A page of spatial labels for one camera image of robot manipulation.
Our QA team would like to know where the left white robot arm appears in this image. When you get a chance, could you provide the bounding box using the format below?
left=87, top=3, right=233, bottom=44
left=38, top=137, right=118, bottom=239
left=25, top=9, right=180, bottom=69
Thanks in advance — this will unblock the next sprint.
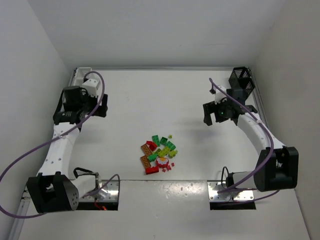
left=26, top=83, right=108, bottom=214

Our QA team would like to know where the green sloped lego brick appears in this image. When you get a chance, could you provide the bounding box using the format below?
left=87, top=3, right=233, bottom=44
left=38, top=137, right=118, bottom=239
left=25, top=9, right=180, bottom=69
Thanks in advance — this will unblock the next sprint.
left=166, top=141, right=176, bottom=151

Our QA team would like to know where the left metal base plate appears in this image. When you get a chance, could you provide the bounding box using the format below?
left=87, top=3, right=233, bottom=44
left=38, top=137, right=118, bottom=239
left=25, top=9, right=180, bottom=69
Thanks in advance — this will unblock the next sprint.
left=80, top=179, right=119, bottom=203

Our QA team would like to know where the black slotted container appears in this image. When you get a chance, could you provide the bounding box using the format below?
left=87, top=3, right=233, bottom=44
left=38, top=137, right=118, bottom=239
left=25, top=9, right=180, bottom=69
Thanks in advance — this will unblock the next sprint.
left=228, top=66, right=255, bottom=99

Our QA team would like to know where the green curved lego piece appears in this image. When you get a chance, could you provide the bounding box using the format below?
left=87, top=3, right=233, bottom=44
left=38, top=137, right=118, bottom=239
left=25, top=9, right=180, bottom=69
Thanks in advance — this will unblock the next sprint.
left=147, top=153, right=158, bottom=162

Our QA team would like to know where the metal base plate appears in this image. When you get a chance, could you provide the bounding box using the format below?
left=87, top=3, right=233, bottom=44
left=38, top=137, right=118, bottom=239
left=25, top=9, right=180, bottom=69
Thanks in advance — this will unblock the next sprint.
left=207, top=181, right=255, bottom=203
left=80, top=179, right=119, bottom=203

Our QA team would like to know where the purple cable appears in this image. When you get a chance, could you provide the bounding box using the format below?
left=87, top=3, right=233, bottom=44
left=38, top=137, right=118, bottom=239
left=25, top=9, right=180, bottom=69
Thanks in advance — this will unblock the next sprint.
left=208, top=77, right=281, bottom=204
left=0, top=70, right=121, bottom=219

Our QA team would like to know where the lower brown lego brick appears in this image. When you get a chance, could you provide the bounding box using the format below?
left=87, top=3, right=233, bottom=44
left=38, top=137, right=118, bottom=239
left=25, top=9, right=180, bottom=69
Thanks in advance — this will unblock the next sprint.
left=140, top=155, right=151, bottom=169

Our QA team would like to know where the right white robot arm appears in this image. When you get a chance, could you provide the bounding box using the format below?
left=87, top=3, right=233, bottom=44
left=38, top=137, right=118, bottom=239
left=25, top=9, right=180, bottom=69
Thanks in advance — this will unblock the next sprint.
left=203, top=86, right=299, bottom=193

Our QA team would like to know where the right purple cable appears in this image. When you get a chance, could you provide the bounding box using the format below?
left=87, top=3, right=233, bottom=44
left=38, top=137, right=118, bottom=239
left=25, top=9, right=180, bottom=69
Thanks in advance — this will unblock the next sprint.
left=208, top=77, right=281, bottom=204

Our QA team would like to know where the lime lego with stud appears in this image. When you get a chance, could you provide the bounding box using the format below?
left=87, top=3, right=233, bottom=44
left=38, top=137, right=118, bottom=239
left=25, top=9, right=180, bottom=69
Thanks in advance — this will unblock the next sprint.
left=168, top=150, right=178, bottom=158

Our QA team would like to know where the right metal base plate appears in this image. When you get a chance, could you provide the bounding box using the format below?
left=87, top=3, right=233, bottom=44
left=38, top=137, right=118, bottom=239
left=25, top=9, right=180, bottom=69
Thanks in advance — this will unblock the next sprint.
left=207, top=181, right=255, bottom=203

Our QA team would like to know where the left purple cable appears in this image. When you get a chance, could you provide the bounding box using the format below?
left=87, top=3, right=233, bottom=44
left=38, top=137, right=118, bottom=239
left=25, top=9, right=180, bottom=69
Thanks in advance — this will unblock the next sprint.
left=0, top=70, right=121, bottom=219

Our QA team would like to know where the red roof lego piece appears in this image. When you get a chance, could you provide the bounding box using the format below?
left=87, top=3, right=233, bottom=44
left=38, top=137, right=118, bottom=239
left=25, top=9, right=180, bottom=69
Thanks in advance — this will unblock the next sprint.
left=146, top=141, right=158, bottom=151

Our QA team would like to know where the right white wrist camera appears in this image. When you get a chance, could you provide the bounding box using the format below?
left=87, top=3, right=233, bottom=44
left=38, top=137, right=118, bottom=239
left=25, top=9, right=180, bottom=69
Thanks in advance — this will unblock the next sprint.
left=210, top=85, right=226, bottom=104

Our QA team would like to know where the white slotted container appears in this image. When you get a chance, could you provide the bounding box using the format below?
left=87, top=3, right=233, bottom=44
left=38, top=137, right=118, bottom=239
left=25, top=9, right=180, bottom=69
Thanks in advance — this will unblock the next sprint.
left=72, top=67, right=92, bottom=86

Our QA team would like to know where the green 2x4 lego plate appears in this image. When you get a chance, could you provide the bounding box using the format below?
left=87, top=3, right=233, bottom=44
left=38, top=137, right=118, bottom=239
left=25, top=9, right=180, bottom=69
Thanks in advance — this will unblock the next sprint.
left=152, top=135, right=161, bottom=147

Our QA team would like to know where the red round flower lego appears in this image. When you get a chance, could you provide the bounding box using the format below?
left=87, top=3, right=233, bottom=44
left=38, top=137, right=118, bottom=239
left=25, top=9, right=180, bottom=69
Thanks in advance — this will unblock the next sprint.
left=155, top=157, right=170, bottom=168

